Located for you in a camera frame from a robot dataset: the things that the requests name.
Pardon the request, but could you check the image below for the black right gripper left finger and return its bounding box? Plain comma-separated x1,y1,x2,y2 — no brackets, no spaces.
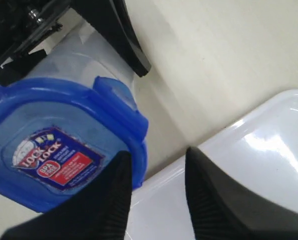
1,151,132,240

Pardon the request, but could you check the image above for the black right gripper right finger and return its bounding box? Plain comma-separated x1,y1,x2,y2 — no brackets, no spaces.
185,146,298,240

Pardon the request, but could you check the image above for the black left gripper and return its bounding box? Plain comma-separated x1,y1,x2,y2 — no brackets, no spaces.
0,0,71,86

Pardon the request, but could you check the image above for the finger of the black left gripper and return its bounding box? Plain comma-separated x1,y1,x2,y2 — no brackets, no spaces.
71,0,151,77

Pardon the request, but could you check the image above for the white rectangular plastic tray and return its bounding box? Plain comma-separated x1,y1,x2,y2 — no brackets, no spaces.
125,89,298,240

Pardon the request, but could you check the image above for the blue plastic lid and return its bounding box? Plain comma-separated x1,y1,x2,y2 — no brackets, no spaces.
0,75,148,213

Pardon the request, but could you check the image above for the clear plastic tall container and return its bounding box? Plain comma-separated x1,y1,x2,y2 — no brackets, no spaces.
28,21,137,109

